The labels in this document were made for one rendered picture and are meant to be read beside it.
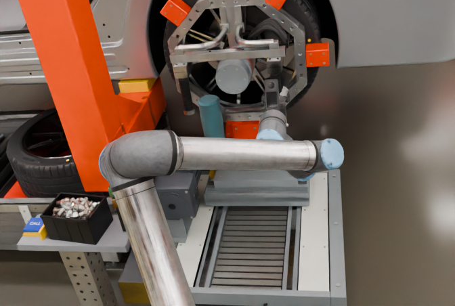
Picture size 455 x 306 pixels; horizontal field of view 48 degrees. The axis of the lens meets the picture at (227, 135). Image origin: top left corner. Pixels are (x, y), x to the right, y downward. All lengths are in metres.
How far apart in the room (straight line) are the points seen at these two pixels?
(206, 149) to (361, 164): 1.67
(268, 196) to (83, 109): 1.01
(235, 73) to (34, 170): 1.02
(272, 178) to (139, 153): 1.25
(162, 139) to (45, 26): 0.68
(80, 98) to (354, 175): 1.55
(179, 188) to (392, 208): 1.05
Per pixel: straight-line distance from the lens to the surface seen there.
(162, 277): 1.40
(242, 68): 1.92
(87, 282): 2.17
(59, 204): 2.01
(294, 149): 1.46
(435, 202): 2.68
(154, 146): 1.26
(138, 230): 1.38
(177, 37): 2.08
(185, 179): 2.21
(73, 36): 1.75
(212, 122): 2.08
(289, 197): 2.45
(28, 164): 2.45
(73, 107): 1.88
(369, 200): 2.65
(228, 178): 2.47
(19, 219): 2.48
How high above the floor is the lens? 1.69
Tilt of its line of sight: 32 degrees down
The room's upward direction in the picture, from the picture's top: 9 degrees counter-clockwise
